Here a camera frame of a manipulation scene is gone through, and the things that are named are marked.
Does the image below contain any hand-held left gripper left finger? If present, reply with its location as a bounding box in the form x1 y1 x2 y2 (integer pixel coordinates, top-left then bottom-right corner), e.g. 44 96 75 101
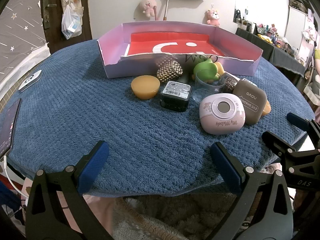
25 140 113 240

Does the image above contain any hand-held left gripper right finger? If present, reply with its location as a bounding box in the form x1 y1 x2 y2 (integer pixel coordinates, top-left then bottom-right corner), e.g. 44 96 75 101
210 141 294 240

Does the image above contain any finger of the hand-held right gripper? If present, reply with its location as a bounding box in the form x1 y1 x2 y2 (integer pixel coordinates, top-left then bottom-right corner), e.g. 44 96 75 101
262 130 320 171
287 112 320 152

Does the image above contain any orange round jelly block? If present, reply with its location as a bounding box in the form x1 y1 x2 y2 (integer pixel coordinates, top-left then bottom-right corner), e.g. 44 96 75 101
131 75 160 100
261 100 272 117

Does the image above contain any brown eyeshadow case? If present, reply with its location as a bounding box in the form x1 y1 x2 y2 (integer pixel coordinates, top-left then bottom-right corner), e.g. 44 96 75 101
232 79 267 125

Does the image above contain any pink round compact device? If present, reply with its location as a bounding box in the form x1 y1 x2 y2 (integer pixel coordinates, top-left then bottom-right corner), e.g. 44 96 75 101
199 93 246 135

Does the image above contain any glitter nail polish bottle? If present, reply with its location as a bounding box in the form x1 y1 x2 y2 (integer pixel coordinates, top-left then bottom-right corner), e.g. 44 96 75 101
224 76 238 93

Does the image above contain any clear plastic cup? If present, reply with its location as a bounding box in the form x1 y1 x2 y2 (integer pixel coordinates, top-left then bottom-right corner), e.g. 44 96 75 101
192 70 225 103

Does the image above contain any black nail polish bottle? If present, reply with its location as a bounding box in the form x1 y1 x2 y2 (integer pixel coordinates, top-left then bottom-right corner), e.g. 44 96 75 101
160 75 192 113

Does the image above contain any green and yellow toy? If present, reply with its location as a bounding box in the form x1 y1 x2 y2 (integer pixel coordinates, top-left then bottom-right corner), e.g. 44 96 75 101
192 59 225 83

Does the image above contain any purple cardboard box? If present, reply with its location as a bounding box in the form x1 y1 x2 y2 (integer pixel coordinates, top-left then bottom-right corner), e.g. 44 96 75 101
97 22 263 79

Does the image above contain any gold studded cylinder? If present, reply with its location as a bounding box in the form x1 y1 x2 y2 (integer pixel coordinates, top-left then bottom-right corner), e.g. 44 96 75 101
157 57 183 82

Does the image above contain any grey white plush toy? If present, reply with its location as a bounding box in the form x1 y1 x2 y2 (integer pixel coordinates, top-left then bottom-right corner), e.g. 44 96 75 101
304 72 320 98

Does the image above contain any pink cloth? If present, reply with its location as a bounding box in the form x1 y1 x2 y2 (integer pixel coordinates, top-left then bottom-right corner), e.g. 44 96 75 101
57 190 118 240

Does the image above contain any blue towel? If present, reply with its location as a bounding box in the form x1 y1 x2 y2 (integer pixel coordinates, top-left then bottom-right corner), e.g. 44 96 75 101
5 39 315 200

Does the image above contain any dark covered side table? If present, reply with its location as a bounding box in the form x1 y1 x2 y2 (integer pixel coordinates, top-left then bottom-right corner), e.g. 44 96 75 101
235 27 308 80

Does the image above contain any beige fluffy blanket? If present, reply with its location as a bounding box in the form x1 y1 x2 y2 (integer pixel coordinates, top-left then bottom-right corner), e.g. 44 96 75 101
110 195 238 240

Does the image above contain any smartphone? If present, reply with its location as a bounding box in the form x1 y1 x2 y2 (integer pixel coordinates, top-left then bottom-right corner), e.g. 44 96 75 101
0 98 22 157

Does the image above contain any whiteboard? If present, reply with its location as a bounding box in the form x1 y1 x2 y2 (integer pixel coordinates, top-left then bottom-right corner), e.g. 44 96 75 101
285 4 310 55

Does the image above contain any white small device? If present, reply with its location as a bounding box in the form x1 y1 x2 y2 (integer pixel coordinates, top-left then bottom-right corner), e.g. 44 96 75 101
19 70 42 93

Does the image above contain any pink plush toy with horns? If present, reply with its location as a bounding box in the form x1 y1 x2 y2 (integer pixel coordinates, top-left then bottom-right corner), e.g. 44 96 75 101
206 9 221 28

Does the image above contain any red paper liner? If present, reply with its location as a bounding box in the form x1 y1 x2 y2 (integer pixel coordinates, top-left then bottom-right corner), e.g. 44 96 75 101
124 31 225 62

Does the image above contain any dark wooden door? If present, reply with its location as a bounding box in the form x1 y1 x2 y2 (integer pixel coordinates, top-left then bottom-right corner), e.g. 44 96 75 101
40 0 93 55

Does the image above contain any hanging white plastic bag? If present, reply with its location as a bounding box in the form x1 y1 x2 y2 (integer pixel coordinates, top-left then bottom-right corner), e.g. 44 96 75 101
61 4 83 40

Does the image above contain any grey starred curtain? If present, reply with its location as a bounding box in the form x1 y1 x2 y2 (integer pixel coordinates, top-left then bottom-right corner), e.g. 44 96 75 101
0 0 50 80

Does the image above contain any pale pink plush toy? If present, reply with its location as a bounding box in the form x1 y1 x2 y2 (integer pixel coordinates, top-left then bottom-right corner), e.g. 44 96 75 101
139 0 158 18

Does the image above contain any white charging cable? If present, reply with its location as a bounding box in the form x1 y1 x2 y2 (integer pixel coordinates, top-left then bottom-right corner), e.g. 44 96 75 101
3 155 28 200

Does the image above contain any wall mirror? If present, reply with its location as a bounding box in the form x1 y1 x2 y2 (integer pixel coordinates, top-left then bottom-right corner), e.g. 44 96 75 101
234 0 252 25

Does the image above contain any metal door handle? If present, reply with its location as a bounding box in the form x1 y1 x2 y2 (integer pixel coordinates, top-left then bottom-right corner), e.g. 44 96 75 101
42 0 57 29

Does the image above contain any metal mop handle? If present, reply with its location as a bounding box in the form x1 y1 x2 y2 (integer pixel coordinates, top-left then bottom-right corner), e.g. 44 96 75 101
163 0 172 21

